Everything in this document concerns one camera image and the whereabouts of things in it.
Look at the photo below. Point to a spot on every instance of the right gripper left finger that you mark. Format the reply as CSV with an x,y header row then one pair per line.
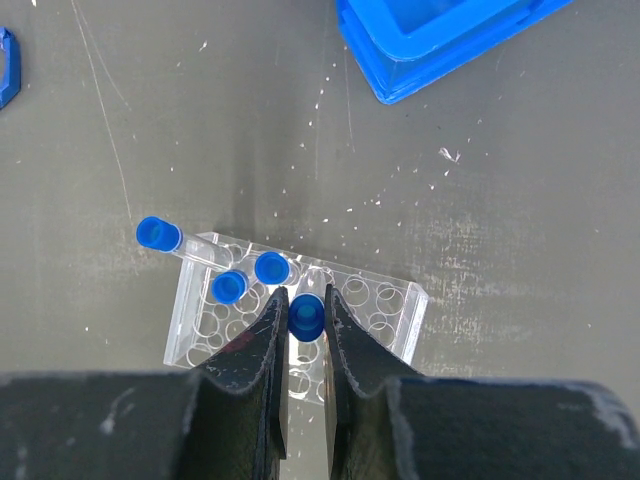
x,y
223,419

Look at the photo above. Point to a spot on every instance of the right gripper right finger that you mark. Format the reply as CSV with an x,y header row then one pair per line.
x,y
385,420

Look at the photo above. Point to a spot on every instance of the clear acrylic tube rack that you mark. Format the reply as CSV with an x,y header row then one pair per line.
x,y
391,310

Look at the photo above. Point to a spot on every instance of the blue capped test tube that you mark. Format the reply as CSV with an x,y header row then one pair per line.
x,y
306,317
157,234
272,268
228,287

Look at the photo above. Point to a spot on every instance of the blue plastic divided bin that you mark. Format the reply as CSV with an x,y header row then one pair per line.
x,y
404,46

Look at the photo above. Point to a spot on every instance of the blue rimmed safety goggles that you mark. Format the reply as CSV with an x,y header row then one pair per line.
x,y
11,78

